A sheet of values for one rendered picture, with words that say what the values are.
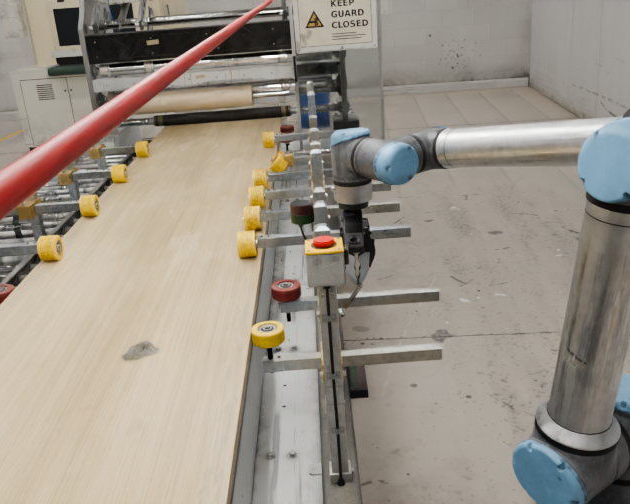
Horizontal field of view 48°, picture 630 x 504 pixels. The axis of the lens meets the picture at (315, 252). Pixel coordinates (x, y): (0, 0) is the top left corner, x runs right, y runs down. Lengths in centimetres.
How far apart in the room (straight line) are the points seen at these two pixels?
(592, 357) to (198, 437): 71
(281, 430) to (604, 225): 100
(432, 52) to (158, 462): 968
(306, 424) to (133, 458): 62
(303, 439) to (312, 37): 288
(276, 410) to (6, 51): 1024
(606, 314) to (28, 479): 102
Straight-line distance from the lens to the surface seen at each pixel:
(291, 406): 193
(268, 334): 168
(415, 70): 1070
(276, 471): 172
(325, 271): 128
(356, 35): 427
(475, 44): 1076
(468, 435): 287
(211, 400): 147
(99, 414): 151
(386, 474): 268
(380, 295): 194
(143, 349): 169
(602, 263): 121
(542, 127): 142
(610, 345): 128
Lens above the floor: 168
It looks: 21 degrees down
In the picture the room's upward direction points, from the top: 4 degrees counter-clockwise
